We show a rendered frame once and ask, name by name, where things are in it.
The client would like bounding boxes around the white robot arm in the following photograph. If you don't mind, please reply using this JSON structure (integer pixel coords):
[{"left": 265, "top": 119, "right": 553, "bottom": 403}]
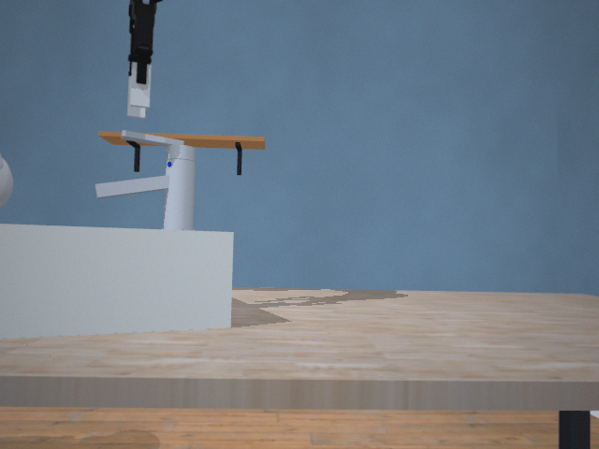
[{"left": 0, "top": 153, "right": 13, "bottom": 208}]

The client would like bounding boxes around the silver mixer tap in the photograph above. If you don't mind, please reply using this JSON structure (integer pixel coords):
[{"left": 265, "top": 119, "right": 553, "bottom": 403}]
[{"left": 95, "top": 130, "right": 197, "bottom": 231}]

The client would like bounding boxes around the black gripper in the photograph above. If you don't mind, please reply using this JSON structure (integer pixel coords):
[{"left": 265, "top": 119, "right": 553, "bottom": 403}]
[{"left": 127, "top": 0, "right": 163, "bottom": 119}]

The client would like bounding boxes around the white rectangular sink basin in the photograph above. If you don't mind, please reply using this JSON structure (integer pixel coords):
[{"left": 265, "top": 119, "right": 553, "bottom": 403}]
[{"left": 0, "top": 224, "right": 234, "bottom": 339}]

